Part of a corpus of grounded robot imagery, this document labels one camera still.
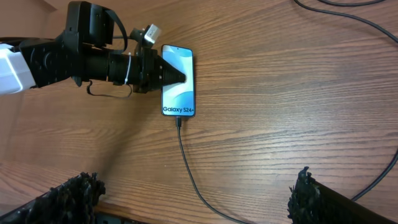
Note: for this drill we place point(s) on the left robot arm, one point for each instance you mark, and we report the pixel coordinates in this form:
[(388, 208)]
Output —
[(93, 46)]

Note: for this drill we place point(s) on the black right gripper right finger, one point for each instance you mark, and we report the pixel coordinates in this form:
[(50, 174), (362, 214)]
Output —
[(313, 203)]

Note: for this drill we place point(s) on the blue Galaxy smartphone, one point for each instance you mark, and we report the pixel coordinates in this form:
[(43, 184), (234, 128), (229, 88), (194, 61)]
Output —
[(179, 99)]

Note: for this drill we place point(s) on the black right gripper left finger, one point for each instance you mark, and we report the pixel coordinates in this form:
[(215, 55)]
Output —
[(72, 202)]

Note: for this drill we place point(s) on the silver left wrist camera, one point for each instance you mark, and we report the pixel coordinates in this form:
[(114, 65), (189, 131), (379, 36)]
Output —
[(152, 33)]

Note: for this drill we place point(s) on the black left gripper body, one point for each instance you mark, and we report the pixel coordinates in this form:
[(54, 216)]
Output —
[(149, 74)]

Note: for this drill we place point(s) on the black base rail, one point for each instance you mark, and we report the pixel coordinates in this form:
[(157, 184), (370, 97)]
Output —
[(104, 218)]

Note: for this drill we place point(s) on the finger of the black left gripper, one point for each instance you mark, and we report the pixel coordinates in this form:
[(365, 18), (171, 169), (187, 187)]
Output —
[(167, 74)]

